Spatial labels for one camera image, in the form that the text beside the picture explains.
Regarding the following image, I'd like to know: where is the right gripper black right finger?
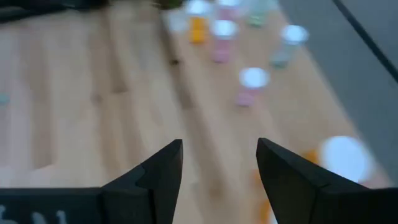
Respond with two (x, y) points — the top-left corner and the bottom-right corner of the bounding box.
(256, 138), (398, 224)

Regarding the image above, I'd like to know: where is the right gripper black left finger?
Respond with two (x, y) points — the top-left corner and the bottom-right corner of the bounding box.
(0, 139), (183, 224)

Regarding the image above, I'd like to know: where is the large orange pill bottle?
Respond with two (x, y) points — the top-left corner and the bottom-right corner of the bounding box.
(301, 135), (392, 190)

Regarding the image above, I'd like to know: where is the small orange pill bottle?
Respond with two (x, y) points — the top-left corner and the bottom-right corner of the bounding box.
(185, 0), (212, 44)

